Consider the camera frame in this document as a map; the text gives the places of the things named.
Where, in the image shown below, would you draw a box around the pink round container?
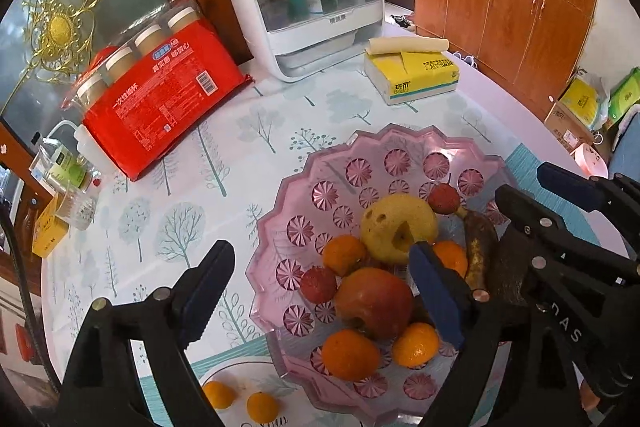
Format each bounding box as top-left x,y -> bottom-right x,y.
574,143 -> 609,178

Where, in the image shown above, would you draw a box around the green white package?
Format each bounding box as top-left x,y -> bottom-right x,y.
607,68 -> 640,128

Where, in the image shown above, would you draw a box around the yellow green package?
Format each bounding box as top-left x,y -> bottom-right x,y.
559,77 -> 609,131

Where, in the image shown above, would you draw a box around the brown wooden cabinets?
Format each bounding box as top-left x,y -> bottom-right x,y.
414,0 -> 603,118

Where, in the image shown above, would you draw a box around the pink glass fruit bowl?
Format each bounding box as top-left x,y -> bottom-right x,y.
245,123 -> 526,427

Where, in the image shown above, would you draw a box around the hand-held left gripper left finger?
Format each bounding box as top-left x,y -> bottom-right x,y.
60,239 -> 236,427

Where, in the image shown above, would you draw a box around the small orange mandarin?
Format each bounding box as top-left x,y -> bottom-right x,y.
246,391 -> 280,423
201,380 -> 236,410
322,234 -> 370,278
391,322 -> 441,369
432,240 -> 469,279
321,329 -> 381,383

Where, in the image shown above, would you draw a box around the small red round fruit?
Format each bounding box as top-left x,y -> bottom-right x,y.
426,183 -> 461,215
300,266 -> 339,303

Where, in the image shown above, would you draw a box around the yellow cardboard box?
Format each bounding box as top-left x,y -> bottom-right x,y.
31,194 -> 69,259

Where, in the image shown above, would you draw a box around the white plastic container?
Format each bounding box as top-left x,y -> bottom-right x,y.
74,124 -> 118,180

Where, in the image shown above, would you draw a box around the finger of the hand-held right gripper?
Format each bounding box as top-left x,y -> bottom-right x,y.
494,183 -> 640,293
537,161 -> 640,228

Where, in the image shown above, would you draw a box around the dark green avocado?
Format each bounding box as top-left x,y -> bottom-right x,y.
485,227 -> 533,308

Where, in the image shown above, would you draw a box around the clear bottle with green label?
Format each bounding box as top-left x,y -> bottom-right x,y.
30,134 -> 93,192

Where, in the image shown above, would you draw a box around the overripe brown banana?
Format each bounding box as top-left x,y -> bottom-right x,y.
457,206 -> 501,290

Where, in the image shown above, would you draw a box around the brown cardboard box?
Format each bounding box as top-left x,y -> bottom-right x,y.
545,94 -> 608,152

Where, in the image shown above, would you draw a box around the red apple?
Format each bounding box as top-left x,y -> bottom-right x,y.
334,268 -> 415,342

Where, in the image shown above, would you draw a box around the white countertop appliance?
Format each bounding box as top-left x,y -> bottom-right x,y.
219,0 -> 386,82

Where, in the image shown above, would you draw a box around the white floral plate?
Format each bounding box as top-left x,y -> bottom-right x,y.
197,354 -> 321,427

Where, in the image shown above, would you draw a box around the golden filigree ornament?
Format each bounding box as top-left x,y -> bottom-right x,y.
0,0 -> 178,118

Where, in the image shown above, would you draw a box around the red pack of paper cups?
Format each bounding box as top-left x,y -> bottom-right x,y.
60,0 -> 253,182

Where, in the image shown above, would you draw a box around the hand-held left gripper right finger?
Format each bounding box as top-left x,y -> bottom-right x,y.
409,241 -> 541,427

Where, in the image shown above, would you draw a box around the yellow tissue pack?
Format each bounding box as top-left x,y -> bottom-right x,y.
363,36 -> 461,106

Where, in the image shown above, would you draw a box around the person's right hand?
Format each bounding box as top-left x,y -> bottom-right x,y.
579,379 -> 603,413

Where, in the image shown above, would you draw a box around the clear glass cup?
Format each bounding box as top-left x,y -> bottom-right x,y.
52,189 -> 98,230

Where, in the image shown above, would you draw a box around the yellow apple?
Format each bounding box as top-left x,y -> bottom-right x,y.
361,193 -> 440,265

